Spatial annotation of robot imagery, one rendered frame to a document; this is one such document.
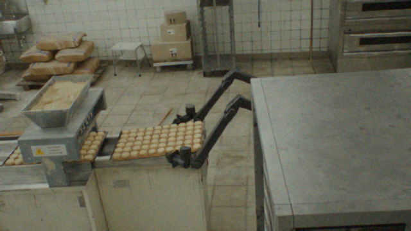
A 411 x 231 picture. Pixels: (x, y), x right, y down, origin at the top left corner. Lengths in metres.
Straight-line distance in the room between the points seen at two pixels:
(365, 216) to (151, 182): 2.17
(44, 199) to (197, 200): 0.96
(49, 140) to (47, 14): 5.08
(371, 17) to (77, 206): 4.36
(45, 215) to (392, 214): 2.43
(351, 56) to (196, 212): 3.69
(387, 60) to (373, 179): 5.31
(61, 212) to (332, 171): 2.24
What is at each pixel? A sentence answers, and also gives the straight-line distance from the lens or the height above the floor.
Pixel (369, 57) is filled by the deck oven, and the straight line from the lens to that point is 6.08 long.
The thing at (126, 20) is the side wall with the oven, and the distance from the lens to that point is 7.09.
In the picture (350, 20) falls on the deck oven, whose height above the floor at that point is 0.84.
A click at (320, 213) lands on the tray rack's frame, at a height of 1.82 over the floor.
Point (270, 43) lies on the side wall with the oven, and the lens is 6.89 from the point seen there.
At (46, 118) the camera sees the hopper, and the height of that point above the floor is 1.26.
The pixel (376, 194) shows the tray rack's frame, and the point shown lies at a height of 1.82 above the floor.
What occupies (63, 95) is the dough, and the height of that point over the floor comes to 1.29.
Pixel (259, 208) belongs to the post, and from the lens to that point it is 1.54.
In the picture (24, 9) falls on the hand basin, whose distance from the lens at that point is 7.70.
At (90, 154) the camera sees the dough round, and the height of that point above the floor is 0.91.
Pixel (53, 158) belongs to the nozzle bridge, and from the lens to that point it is 2.67.
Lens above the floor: 2.31
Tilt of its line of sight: 26 degrees down
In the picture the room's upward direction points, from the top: 5 degrees counter-clockwise
